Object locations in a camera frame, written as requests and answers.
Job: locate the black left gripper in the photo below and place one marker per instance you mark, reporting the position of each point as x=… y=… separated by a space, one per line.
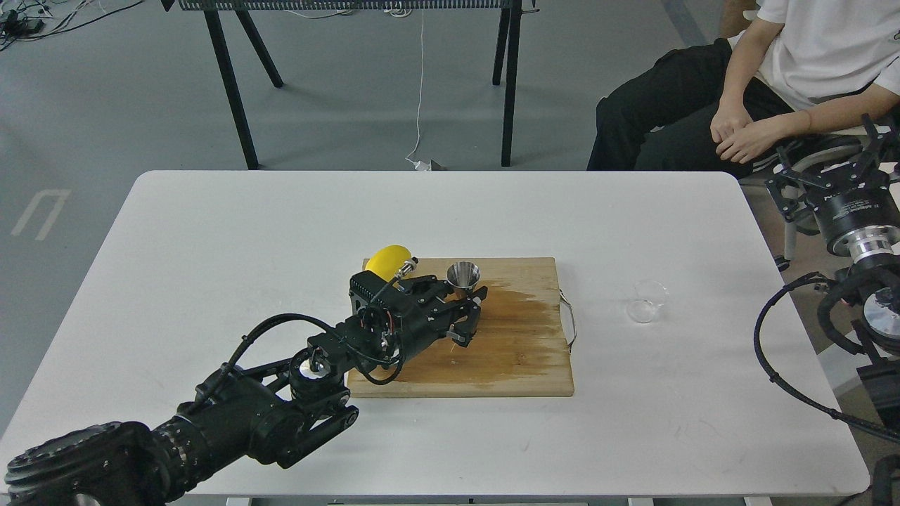
x=411 y=315

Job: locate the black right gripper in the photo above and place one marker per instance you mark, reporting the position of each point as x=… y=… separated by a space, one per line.
x=856 y=214

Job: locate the steel double jigger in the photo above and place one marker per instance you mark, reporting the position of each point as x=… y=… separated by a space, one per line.
x=463 y=276

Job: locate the clear glass measuring cup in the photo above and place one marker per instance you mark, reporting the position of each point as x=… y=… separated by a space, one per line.
x=650 y=296

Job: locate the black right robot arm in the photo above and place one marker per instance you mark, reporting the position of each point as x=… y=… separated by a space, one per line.
x=859 y=315

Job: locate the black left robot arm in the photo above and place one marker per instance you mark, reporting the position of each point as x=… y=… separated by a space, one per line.
x=275 y=413

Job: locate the yellow lemon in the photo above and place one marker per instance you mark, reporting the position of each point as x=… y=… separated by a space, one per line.
x=390 y=260

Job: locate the wooden cutting board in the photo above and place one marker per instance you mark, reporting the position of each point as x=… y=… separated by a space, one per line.
x=520 y=349

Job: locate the seated person white shirt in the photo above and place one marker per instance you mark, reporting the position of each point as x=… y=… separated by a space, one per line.
x=799 y=68

